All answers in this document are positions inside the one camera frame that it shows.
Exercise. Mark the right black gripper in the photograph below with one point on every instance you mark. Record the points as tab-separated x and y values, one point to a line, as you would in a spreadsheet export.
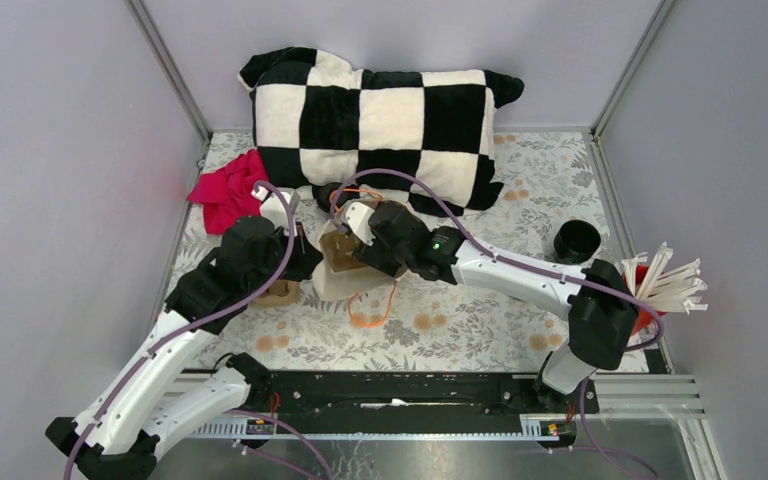
373	256

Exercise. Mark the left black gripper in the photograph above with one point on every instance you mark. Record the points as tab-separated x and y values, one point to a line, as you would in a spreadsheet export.
307	254

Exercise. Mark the brown paper bag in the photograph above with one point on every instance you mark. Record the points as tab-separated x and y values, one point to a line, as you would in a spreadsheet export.
340	276

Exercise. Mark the brown cardboard cup carrier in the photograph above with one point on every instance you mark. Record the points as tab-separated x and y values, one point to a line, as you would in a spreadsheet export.
281	293

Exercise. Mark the black coffee cup lid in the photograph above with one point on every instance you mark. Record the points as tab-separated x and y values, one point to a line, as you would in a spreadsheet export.
322	195

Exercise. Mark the stack of black cups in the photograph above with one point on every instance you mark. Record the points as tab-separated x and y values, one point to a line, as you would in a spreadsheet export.
575	242

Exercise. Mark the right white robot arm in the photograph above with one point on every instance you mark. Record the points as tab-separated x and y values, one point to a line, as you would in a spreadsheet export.
594	301

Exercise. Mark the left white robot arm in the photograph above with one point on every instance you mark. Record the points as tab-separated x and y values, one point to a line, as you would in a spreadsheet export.
126	431

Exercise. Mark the pink cloth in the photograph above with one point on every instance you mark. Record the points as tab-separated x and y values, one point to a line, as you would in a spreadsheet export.
226	194

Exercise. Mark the black white checkered pillow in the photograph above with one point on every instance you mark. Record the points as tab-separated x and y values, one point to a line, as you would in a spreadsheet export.
425	137

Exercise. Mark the red cup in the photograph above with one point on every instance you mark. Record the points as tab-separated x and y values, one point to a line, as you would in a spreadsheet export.
643	320

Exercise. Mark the white wrapped straws bundle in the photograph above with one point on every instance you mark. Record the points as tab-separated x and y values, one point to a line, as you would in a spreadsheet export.
676	290

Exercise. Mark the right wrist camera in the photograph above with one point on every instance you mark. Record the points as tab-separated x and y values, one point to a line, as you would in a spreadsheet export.
356	216

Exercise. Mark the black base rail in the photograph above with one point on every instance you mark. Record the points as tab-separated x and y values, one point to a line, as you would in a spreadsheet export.
363	402

